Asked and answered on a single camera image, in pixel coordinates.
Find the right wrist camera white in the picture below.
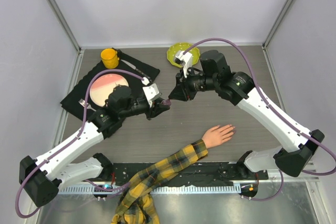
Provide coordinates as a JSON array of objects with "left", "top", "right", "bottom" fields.
[{"left": 174, "top": 50, "right": 193, "bottom": 78}]

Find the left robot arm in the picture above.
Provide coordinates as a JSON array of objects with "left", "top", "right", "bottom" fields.
[{"left": 19, "top": 84, "right": 171, "bottom": 207}]

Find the table knife with dark handle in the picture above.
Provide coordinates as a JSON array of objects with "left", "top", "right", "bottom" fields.
[{"left": 121, "top": 59, "right": 152, "bottom": 81}]

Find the yellow plaid shirt sleeve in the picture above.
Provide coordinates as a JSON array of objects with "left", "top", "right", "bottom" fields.
[{"left": 111, "top": 140, "right": 208, "bottom": 224}]

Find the black cloth placemat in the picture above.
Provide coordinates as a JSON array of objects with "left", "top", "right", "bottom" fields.
[{"left": 60, "top": 49, "right": 161, "bottom": 138}]

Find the silver fork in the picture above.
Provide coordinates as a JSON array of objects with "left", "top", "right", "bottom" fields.
[{"left": 78, "top": 99, "right": 96, "bottom": 111}]

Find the green polka dot dish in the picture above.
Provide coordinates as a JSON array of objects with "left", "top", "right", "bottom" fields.
[{"left": 166, "top": 42, "right": 200, "bottom": 68}]

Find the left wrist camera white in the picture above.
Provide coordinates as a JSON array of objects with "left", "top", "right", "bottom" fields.
[{"left": 142, "top": 83, "right": 162, "bottom": 107}]

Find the purple nail polish bottle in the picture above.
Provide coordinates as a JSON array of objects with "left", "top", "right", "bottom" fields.
[{"left": 161, "top": 99, "right": 171, "bottom": 106}]

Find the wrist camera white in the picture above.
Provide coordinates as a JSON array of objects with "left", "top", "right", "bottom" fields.
[
  {"left": 142, "top": 83, "right": 162, "bottom": 107},
  {"left": 174, "top": 50, "right": 193, "bottom": 78}
]

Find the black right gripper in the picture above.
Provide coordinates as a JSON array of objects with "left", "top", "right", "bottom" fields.
[{"left": 170, "top": 67, "right": 218, "bottom": 102}]

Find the mannequin hand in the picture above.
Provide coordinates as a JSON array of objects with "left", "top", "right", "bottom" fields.
[{"left": 202, "top": 124, "right": 235, "bottom": 148}]

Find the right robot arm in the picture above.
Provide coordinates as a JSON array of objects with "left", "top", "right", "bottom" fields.
[{"left": 169, "top": 50, "right": 324, "bottom": 179}]

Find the yellow ceramic mug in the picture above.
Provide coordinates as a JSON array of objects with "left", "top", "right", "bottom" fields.
[{"left": 100, "top": 48, "right": 119, "bottom": 69}]

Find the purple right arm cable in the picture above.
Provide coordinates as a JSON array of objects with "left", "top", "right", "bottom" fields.
[{"left": 183, "top": 37, "right": 336, "bottom": 201}]

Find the pink and cream plate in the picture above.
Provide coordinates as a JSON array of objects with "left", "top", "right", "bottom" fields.
[{"left": 89, "top": 73, "right": 129, "bottom": 106}]

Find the aluminium frame rail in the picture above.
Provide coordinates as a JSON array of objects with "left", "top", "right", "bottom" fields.
[{"left": 25, "top": 45, "right": 85, "bottom": 224}]

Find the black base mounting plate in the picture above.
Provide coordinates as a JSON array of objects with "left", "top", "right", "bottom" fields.
[{"left": 94, "top": 162, "right": 269, "bottom": 187}]

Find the slotted cable duct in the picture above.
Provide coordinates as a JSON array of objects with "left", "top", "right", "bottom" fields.
[{"left": 59, "top": 183, "right": 241, "bottom": 195}]

